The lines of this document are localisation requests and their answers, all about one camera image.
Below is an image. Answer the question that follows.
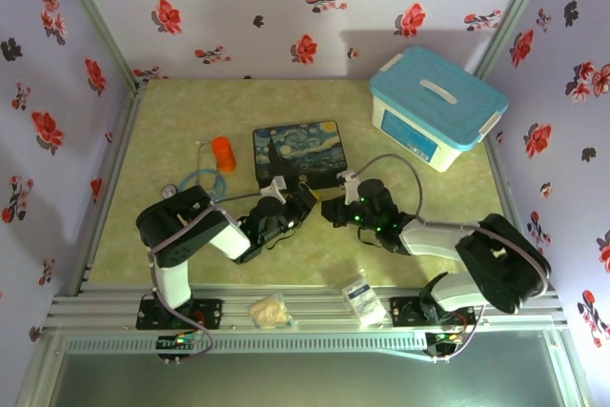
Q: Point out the right circuit board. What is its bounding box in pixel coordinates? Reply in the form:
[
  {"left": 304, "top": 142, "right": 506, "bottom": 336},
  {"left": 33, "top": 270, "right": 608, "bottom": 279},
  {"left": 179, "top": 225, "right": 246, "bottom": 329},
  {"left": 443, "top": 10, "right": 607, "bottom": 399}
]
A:
[{"left": 426, "top": 330, "right": 467, "bottom": 356}]

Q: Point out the white gauze packet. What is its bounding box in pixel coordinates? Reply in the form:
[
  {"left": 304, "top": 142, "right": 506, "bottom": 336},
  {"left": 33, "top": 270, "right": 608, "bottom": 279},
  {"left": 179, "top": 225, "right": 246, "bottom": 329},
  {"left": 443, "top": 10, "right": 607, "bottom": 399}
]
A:
[{"left": 340, "top": 275, "right": 390, "bottom": 328}]

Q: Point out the bag of cotton balls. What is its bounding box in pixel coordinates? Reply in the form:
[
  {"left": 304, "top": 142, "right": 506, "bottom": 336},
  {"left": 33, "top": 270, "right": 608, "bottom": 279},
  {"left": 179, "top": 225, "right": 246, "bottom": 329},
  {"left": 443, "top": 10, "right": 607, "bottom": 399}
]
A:
[{"left": 248, "top": 293, "right": 294, "bottom": 331}]

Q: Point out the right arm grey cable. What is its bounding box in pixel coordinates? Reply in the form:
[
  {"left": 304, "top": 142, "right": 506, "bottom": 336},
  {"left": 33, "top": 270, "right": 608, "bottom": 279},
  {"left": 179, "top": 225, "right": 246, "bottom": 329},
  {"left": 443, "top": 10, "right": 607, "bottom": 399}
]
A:
[{"left": 355, "top": 153, "right": 552, "bottom": 363}]

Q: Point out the aluminium side rail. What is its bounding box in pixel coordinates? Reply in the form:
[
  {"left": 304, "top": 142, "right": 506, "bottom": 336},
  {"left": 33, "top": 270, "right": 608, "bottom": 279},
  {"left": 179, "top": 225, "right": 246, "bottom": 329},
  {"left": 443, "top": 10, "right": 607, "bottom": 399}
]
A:
[
  {"left": 61, "top": 82, "right": 150, "bottom": 295},
  {"left": 484, "top": 130, "right": 559, "bottom": 292}
]

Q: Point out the blue stethoscope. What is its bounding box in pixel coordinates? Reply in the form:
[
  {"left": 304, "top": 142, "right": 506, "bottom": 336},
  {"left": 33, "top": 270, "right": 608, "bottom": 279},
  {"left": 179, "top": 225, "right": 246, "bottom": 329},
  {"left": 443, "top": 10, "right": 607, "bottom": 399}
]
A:
[{"left": 161, "top": 139, "right": 228, "bottom": 204}]

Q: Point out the orange plastic cup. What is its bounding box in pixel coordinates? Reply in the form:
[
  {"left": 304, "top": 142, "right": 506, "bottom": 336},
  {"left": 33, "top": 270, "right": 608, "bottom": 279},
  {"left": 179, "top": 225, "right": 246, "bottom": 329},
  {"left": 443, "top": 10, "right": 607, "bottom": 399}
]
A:
[{"left": 211, "top": 136, "right": 238, "bottom": 173}]

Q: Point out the white storage box blue lid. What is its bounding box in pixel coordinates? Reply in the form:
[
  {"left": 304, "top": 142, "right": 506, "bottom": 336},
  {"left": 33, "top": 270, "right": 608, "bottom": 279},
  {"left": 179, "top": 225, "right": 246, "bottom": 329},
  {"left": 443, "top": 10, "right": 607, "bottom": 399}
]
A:
[{"left": 368, "top": 44, "right": 509, "bottom": 173}]

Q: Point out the grey slotted cable duct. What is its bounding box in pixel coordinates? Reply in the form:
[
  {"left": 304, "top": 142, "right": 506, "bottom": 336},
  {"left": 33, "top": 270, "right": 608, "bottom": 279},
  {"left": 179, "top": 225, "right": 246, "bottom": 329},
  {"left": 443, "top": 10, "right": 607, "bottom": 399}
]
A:
[{"left": 64, "top": 334, "right": 429, "bottom": 356}]

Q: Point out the starry night tin box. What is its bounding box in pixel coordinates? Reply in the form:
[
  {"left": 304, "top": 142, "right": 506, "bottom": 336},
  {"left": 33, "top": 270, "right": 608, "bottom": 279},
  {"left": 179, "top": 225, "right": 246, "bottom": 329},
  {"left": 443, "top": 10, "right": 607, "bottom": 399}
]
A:
[{"left": 252, "top": 120, "right": 350, "bottom": 192}]

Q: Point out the aluminium corner post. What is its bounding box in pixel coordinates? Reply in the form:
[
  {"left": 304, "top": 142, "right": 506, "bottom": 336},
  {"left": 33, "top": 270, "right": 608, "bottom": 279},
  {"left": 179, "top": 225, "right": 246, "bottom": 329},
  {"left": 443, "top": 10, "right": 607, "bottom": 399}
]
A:
[
  {"left": 476, "top": 0, "right": 559, "bottom": 80},
  {"left": 47, "top": 0, "right": 145, "bottom": 90}
]

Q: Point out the circuit board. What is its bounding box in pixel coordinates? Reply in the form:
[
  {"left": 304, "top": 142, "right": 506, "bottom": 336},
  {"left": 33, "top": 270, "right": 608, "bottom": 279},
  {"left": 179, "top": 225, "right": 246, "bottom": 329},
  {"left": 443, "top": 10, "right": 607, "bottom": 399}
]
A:
[
  {"left": 156, "top": 333, "right": 199, "bottom": 350},
  {"left": 426, "top": 330, "right": 467, "bottom": 356}
]

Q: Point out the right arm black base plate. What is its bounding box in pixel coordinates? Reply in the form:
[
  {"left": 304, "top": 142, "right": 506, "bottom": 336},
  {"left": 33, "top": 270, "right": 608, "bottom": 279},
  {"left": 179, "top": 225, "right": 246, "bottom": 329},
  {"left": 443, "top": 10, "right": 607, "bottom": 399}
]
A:
[{"left": 389, "top": 295, "right": 478, "bottom": 330}]

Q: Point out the aluminium rail table edge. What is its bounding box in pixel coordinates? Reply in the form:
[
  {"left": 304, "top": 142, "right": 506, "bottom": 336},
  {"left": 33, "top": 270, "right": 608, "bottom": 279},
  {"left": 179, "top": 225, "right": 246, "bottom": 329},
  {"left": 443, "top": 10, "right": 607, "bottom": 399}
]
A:
[{"left": 45, "top": 284, "right": 569, "bottom": 333}]

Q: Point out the left circuit board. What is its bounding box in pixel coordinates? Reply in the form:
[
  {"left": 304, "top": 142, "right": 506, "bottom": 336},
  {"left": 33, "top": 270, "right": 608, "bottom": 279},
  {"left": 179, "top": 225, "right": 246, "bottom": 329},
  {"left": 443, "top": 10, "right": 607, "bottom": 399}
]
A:
[{"left": 156, "top": 333, "right": 199, "bottom": 350}]

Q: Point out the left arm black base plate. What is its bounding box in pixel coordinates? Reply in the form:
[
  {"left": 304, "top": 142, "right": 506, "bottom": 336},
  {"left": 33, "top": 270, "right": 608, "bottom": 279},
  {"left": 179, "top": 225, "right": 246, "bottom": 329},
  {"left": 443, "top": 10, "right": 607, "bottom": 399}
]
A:
[{"left": 135, "top": 296, "right": 224, "bottom": 331}]

